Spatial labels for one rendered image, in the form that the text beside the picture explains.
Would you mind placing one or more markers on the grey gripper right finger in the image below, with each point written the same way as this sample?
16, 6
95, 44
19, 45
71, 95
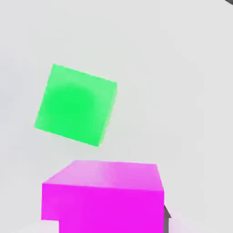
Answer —
166, 220

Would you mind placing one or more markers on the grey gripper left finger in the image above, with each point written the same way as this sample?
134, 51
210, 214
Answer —
51, 227

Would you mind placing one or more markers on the small magenta cube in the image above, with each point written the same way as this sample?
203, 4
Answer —
109, 203

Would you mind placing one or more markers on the small green cube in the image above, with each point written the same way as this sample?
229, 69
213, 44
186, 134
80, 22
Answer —
74, 105

